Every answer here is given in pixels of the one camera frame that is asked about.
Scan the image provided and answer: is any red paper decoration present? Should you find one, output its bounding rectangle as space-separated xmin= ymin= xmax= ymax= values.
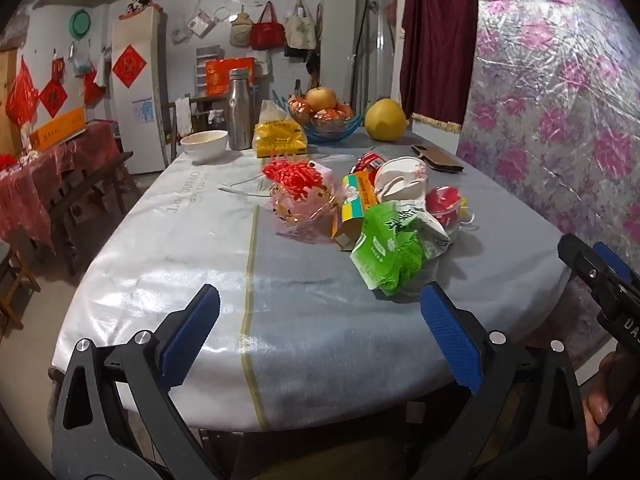
xmin=82 ymin=67 xmax=108 ymax=106

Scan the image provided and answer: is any yellow red apple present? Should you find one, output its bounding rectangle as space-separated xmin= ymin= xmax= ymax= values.
xmin=305 ymin=86 xmax=337 ymax=111

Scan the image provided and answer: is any red handbag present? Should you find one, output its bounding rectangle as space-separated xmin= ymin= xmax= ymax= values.
xmin=250 ymin=1 xmax=286 ymax=51

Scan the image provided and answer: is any stainless steel bottle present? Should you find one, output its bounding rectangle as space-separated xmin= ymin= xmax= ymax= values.
xmin=227 ymin=67 xmax=255 ymax=151

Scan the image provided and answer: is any tan small bag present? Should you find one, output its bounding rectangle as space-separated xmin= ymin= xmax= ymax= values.
xmin=229 ymin=6 xmax=253 ymax=47

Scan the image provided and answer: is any red snack packet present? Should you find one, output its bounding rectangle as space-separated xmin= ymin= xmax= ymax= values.
xmin=350 ymin=150 xmax=387 ymax=176

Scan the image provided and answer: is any wooden chair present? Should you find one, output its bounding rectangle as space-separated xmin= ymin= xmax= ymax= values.
xmin=160 ymin=95 xmax=213 ymax=163

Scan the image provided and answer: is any red jelly cup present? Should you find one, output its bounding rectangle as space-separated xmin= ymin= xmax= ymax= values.
xmin=425 ymin=186 xmax=469 ymax=232

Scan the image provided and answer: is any long orange box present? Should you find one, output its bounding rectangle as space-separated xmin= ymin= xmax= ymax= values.
xmin=29 ymin=107 xmax=86 ymax=152

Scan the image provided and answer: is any yellow pomelo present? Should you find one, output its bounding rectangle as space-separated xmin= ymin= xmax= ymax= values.
xmin=364 ymin=99 xmax=407 ymax=141

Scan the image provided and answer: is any blue glass fruit bowl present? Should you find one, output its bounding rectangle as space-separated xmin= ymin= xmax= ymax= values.
xmin=287 ymin=110 xmax=364 ymax=146

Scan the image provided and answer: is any white refrigerator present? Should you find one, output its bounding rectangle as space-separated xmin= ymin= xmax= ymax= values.
xmin=110 ymin=10 xmax=171 ymax=176

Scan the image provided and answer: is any floral plastic-wrapped mattress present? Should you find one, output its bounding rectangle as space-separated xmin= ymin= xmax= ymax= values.
xmin=457 ymin=0 xmax=640 ymax=376

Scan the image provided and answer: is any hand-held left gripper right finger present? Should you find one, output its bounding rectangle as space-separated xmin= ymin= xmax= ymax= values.
xmin=397 ymin=281 xmax=588 ymax=480

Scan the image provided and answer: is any white bowl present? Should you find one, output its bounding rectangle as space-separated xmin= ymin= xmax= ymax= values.
xmin=180 ymin=130 xmax=230 ymax=163

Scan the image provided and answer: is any wooden bench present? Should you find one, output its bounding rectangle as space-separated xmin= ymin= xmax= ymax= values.
xmin=54 ymin=152 xmax=137 ymax=277

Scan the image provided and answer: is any yellow tissue pack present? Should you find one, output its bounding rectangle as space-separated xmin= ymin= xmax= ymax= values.
xmin=253 ymin=100 xmax=308 ymax=158

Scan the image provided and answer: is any orange yellow carton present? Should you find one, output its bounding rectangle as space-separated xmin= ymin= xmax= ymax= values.
xmin=331 ymin=170 xmax=381 ymax=251

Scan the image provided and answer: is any orange gift box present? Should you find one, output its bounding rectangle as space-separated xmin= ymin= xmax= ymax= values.
xmin=205 ymin=57 xmax=255 ymax=97

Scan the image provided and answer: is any dark red curtain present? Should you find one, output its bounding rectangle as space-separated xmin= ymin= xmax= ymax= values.
xmin=400 ymin=0 xmax=481 ymax=133

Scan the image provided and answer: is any grey shelf rack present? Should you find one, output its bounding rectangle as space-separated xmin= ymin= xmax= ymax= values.
xmin=195 ymin=46 xmax=221 ymax=98

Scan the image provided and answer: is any beige tote bag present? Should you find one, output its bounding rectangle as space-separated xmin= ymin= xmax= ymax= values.
xmin=285 ymin=2 xmax=321 ymax=51

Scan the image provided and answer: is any green round plate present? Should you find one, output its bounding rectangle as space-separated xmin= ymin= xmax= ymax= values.
xmin=69 ymin=9 xmax=92 ymax=40

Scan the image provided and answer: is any green plastic packet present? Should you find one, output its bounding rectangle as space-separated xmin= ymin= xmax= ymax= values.
xmin=350 ymin=200 xmax=451 ymax=297

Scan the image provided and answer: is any grey white tablecloth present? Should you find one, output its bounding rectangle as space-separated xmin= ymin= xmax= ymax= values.
xmin=50 ymin=125 xmax=573 ymax=433

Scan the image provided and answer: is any red plastic bag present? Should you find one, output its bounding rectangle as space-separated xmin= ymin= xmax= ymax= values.
xmin=6 ymin=57 xmax=40 ymax=126

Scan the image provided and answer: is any crushed white paper cup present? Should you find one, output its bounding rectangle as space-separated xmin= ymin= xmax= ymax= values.
xmin=372 ymin=156 xmax=431 ymax=204

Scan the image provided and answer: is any person's right hand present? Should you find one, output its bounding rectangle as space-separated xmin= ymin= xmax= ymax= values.
xmin=581 ymin=350 xmax=617 ymax=453

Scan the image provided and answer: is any red patterned tablecloth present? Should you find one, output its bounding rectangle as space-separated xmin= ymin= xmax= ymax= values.
xmin=0 ymin=120 xmax=121 ymax=256

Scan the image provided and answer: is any red diamond paper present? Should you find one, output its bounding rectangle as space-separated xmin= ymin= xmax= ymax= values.
xmin=112 ymin=45 xmax=148 ymax=90
xmin=39 ymin=77 xmax=68 ymax=118

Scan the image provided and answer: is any wooden stool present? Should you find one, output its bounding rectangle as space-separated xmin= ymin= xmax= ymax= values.
xmin=0 ymin=240 xmax=42 ymax=332

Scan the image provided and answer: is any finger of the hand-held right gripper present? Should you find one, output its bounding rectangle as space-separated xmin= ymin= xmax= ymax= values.
xmin=593 ymin=241 xmax=640 ymax=307
xmin=557 ymin=233 xmax=622 ymax=312

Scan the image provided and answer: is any white cloth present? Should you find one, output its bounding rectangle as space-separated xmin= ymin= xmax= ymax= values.
xmin=175 ymin=96 xmax=194 ymax=137

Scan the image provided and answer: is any red-topped clear plastic bag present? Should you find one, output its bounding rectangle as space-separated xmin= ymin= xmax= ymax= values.
xmin=262 ymin=158 xmax=351 ymax=233

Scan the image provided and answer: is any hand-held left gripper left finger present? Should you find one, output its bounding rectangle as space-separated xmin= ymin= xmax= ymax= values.
xmin=51 ymin=284 xmax=228 ymax=480

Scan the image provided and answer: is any wooden door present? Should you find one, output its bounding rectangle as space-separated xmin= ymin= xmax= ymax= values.
xmin=0 ymin=47 xmax=23 ymax=156

